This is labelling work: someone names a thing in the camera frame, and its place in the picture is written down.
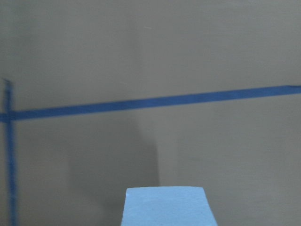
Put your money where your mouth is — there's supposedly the light blue foam block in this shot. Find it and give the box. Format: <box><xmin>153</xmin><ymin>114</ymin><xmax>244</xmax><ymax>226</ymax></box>
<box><xmin>121</xmin><ymin>186</ymin><xmax>217</xmax><ymax>226</ymax></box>

